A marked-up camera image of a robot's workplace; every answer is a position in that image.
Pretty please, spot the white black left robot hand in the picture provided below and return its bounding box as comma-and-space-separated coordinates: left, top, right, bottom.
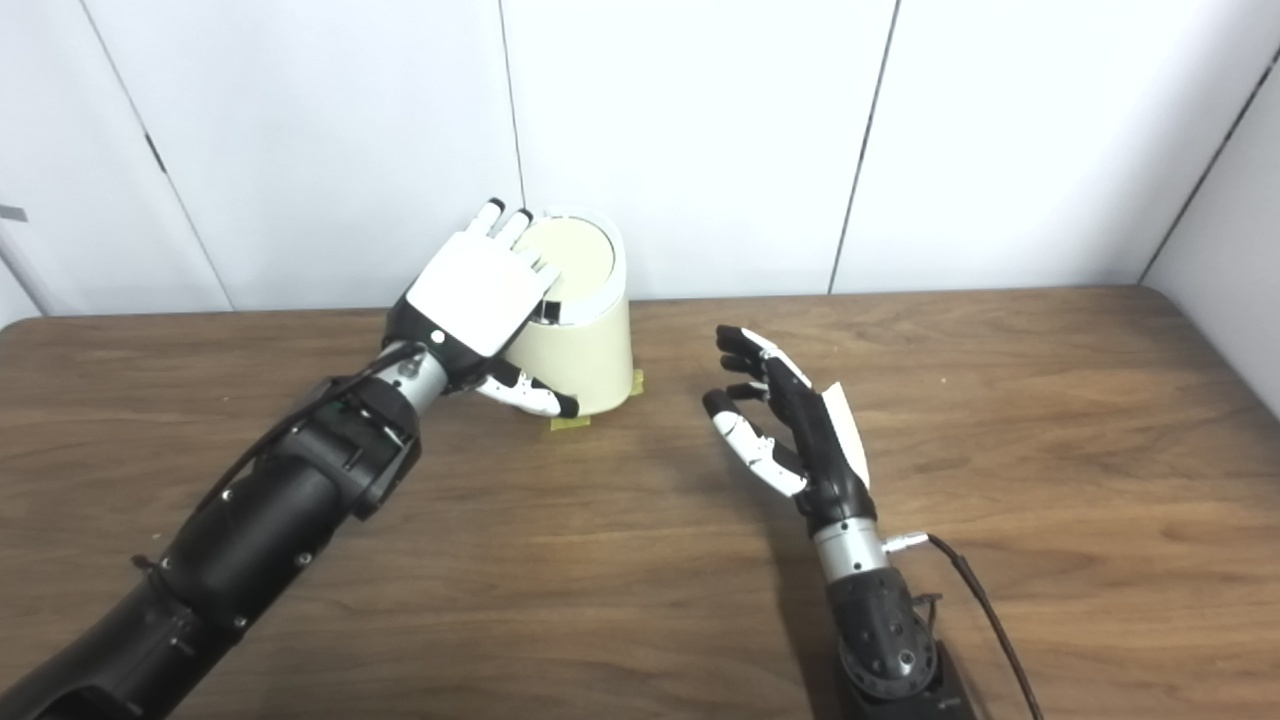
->
385, 198, 581, 419

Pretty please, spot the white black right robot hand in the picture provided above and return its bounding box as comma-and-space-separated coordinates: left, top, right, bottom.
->
702, 324, 873, 531

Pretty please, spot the round cream bin lid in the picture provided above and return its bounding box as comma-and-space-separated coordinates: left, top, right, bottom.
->
515, 217, 616, 306

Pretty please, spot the cream-colored cylindrical bin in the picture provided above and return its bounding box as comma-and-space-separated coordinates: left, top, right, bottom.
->
500, 207, 634, 417

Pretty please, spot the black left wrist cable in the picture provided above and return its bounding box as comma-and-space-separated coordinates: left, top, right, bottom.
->
190, 342, 426, 521

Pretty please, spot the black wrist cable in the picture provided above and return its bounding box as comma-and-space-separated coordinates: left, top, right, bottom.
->
882, 532, 1046, 720
190, 342, 426, 521

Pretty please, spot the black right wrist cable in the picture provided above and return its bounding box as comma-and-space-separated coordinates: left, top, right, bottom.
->
882, 532, 1046, 720

